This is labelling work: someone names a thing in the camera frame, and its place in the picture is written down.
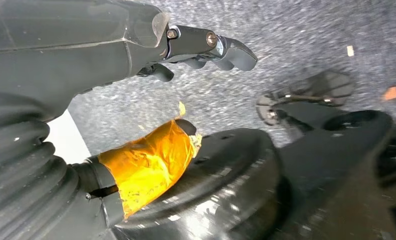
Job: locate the black round metal base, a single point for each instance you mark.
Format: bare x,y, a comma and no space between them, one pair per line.
217,188

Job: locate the orange floor scrap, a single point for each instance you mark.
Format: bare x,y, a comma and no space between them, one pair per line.
391,93

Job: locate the black robot leg frame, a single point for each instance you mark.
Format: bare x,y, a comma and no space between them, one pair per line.
333,185

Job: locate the white panel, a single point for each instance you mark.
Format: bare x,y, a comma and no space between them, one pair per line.
66,142

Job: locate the white floor scrap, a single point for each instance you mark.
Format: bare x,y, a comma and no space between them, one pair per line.
350,51

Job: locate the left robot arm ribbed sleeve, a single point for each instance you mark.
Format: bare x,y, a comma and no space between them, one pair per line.
18,185

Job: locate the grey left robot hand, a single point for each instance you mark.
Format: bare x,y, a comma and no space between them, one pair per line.
58,49

